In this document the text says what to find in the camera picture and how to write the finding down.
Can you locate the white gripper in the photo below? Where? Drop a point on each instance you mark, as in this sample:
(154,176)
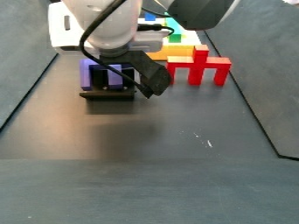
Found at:
(117,34)

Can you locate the purple E-shaped block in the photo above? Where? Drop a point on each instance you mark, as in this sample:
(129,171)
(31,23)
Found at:
(98,78)

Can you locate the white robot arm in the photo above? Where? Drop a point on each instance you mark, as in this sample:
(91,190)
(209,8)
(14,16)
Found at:
(196,15)

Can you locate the black L-shaped fixture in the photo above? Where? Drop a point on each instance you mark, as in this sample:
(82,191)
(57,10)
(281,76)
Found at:
(110,94)

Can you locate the yellow slotted board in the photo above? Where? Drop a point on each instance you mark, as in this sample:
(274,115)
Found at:
(174,49)

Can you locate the blue long bar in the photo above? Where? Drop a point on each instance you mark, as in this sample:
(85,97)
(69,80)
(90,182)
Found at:
(150,17)

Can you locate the green long bar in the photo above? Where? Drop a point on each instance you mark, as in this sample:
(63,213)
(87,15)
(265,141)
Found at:
(177,36)

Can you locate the red E-shaped block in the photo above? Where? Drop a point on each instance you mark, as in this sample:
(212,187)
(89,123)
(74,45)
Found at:
(198,62)

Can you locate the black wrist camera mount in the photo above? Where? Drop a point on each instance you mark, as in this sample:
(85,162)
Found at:
(156,78)

